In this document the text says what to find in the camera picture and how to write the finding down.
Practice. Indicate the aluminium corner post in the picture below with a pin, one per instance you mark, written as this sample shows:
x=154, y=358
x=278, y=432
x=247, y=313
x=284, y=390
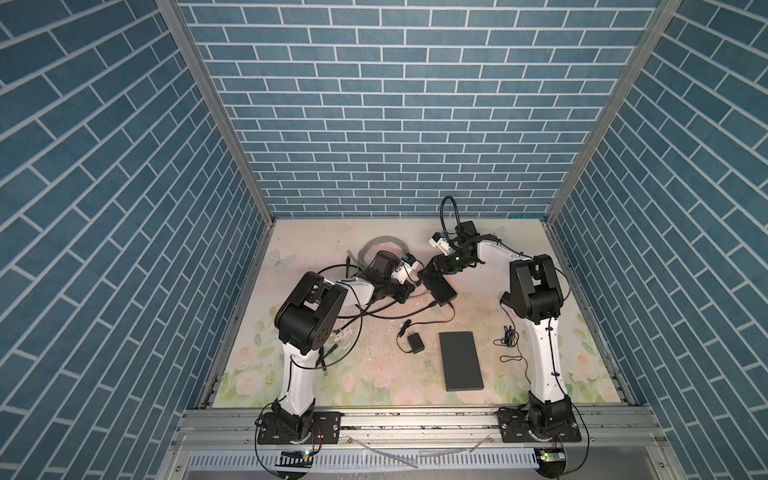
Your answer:
x=181, y=33
x=657, y=24

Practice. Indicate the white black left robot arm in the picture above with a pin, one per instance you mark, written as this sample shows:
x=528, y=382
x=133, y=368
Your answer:
x=306, y=319

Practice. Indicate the black power adapter with cord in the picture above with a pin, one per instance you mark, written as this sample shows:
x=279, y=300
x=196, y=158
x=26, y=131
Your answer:
x=411, y=342

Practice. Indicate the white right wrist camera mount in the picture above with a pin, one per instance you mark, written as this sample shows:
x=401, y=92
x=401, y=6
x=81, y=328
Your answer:
x=442, y=242

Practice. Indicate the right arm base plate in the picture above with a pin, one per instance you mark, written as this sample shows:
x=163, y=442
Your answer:
x=525, y=426

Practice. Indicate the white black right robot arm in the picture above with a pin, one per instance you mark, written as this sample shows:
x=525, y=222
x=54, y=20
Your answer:
x=534, y=295

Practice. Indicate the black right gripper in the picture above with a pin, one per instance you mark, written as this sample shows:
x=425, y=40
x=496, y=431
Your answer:
x=442, y=261

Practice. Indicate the large flat black box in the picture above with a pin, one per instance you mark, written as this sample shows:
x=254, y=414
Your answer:
x=460, y=361

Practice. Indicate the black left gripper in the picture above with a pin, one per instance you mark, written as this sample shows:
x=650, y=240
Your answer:
x=405, y=288

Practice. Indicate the aluminium corner post left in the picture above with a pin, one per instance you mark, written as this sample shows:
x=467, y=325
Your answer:
x=181, y=33

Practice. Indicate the aluminium front rail frame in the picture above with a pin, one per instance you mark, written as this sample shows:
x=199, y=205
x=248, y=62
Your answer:
x=617, y=442

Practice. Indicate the aluminium corner post right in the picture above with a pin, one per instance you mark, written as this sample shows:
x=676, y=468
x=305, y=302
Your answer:
x=657, y=24

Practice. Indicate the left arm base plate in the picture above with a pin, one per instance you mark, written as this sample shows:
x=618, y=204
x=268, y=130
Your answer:
x=283, y=428

